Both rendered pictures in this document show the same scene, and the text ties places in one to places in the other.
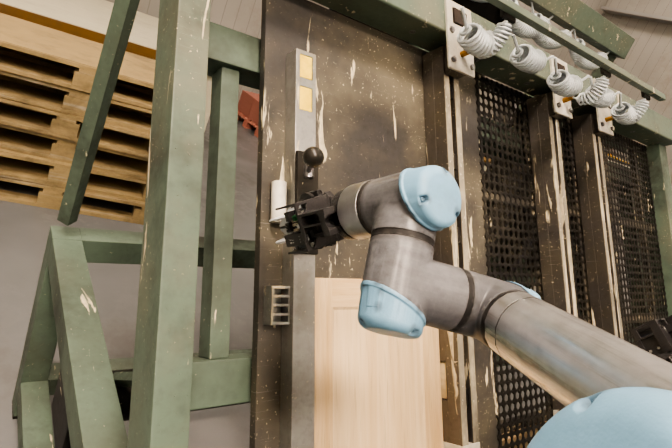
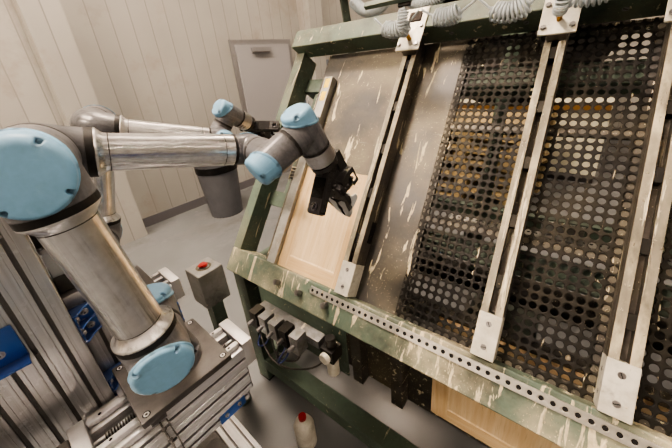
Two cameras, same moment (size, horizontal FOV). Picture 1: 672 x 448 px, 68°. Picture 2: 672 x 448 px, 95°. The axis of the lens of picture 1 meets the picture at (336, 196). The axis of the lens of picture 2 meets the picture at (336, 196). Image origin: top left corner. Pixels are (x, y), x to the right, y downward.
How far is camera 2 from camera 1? 1.61 m
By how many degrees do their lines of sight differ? 73
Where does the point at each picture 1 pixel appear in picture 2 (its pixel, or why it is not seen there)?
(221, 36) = (315, 83)
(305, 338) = (294, 186)
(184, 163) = not seen: hidden behind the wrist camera
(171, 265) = not seen: hidden behind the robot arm
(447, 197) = (217, 106)
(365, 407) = (314, 223)
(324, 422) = (296, 221)
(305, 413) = (286, 212)
